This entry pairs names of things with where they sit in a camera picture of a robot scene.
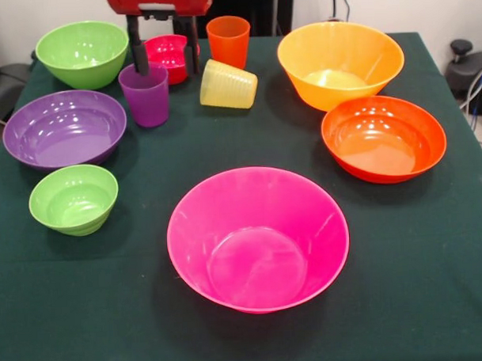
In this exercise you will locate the purple cup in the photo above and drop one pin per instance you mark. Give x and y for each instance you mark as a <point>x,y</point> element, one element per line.
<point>147,104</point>

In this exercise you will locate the small green bowl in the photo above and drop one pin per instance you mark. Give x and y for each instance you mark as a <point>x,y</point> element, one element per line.
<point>73,202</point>

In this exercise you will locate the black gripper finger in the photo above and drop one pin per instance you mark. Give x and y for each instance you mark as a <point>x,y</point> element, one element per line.
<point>192,47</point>
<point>139,53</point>

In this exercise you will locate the orange cup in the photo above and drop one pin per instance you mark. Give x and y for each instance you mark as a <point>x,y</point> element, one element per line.
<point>228,46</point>

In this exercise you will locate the black round equipment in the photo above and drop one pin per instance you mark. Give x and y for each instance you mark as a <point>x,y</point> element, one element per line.
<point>464,69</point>

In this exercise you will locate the pink bowl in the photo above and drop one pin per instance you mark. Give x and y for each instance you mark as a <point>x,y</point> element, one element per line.
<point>258,211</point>

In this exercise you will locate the purple bowl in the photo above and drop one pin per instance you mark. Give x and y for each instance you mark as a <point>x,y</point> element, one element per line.
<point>65,135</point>

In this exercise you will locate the yellow bowl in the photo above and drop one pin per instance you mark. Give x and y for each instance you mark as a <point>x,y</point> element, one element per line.
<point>359,45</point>

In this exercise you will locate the dark grey chair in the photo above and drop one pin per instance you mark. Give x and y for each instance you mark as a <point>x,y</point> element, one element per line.
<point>8,85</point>

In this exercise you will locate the large green bowl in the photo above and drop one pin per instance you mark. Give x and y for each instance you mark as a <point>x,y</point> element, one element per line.
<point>82,71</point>

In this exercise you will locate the orange bowl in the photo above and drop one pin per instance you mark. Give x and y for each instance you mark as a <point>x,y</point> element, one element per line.
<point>382,132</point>

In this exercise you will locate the yellow cup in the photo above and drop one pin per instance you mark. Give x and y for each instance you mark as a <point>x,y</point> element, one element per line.
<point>230,87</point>

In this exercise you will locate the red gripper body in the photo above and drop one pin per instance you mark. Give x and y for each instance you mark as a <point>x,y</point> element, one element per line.
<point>159,1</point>

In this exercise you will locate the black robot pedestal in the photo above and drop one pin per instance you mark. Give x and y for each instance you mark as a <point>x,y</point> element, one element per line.
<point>259,9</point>

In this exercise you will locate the red bowl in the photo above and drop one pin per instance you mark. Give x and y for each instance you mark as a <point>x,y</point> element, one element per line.
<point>167,54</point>

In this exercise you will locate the dark green tablecloth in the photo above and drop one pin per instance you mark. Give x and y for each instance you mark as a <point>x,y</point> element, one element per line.
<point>110,292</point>

